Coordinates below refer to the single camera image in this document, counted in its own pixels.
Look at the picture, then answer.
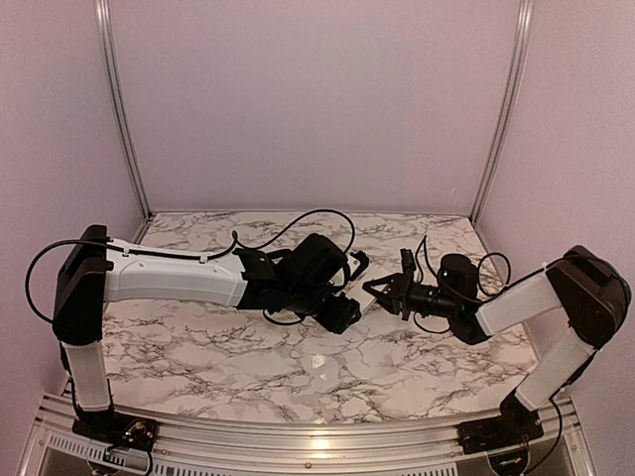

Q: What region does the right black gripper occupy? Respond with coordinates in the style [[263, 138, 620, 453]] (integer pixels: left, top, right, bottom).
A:
[[362, 269, 458, 320]]

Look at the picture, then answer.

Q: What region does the white remote control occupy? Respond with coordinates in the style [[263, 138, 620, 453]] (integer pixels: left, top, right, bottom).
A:
[[343, 281, 376, 314]]

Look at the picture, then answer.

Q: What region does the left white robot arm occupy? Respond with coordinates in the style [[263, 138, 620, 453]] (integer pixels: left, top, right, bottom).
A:
[[53, 225, 362, 441]]

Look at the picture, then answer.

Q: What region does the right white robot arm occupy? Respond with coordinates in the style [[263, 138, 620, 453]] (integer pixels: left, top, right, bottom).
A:
[[363, 246, 632, 444]]

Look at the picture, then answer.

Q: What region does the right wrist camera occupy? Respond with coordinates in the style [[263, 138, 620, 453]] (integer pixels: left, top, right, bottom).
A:
[[400, 248, 417, 276]]

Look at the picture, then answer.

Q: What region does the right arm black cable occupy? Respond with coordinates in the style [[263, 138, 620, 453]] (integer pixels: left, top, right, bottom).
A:
[[414, 234, 512, 333]]

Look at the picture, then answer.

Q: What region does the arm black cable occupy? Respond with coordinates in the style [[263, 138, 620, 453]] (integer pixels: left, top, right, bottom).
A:
[[24, 207, 357, 323], [414, 234, 512, 333]]

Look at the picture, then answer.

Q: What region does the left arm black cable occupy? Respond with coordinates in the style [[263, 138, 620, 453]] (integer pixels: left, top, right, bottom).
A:
[[24, 207, 357, 323]]

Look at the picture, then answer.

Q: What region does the front aluminium rail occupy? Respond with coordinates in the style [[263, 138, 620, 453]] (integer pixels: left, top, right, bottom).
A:
[[19, 396, 596, 476]]

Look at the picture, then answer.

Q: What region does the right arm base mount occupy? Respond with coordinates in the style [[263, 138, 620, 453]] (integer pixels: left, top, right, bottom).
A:
[[457, 416, 544, 454]]

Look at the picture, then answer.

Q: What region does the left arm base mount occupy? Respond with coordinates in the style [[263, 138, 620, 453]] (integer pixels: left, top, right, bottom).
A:
[[71, 412, 158, 451]]

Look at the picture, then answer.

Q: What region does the right aluminium frame post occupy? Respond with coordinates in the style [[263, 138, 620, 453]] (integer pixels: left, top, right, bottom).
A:
[[469, 0, 535, 228]]

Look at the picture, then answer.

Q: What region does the aluminium frame post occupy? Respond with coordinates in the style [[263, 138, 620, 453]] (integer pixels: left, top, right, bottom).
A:
[[94, 0, 153, 221], [469, 0, 535, 228]]

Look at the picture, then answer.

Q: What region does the left aluminium frame post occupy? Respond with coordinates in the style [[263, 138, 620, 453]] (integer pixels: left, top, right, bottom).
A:
[[94, 0, 153, 221]]

